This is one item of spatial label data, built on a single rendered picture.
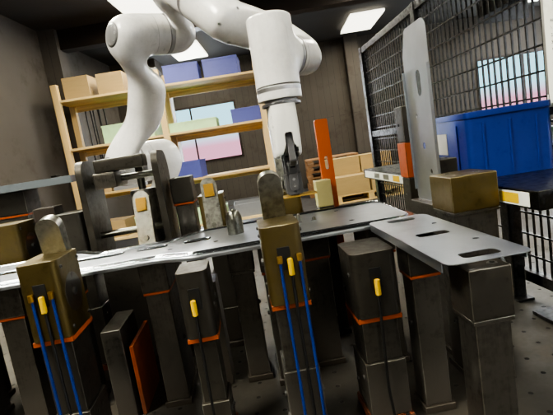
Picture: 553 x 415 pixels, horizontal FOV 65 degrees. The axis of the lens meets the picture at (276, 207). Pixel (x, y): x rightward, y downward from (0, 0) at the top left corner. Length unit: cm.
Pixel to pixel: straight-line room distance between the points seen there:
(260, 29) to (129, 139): 60
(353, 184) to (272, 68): 694
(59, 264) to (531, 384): 77
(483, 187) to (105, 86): 584
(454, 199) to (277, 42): 41
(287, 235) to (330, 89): 960
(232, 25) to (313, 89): 923
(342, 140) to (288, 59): 932
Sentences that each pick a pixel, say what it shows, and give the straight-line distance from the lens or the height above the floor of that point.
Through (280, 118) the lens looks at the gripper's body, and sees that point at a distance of 80.
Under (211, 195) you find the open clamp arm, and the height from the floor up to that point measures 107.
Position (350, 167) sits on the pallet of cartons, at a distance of 812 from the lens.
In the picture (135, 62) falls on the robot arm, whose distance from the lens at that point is 117.
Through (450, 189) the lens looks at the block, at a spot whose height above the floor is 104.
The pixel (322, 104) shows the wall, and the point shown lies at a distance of 1012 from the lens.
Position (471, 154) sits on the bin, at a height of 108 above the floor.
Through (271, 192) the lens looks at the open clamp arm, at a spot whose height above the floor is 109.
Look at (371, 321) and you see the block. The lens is 69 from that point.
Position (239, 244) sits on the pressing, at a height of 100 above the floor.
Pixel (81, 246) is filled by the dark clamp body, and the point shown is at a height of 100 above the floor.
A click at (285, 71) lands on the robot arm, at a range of 82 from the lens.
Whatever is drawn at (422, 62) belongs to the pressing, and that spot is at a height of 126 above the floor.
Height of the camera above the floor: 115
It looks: 8 degrees down
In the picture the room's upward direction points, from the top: 9 degrees counter-clockwise
